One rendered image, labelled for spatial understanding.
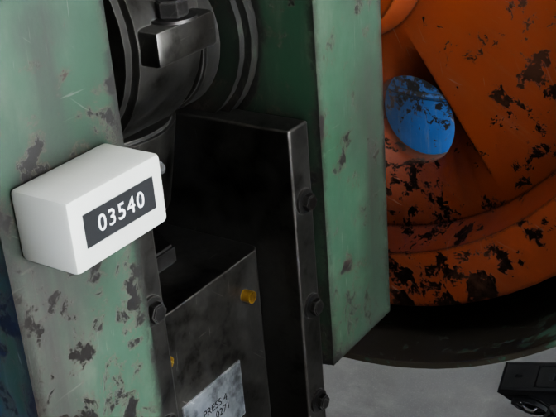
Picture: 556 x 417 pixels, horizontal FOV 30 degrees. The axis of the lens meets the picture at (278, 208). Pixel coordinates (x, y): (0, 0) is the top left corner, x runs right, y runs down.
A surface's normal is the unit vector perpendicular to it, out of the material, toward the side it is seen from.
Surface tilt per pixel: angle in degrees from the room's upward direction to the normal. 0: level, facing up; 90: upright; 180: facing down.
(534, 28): 90
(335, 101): 90
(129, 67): 96
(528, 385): 47
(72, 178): 0
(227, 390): 90
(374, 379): 0
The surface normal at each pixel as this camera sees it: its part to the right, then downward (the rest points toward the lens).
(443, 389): -0.07, -0.90
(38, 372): 0.83, 0.18
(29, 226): -0.56, 0.39
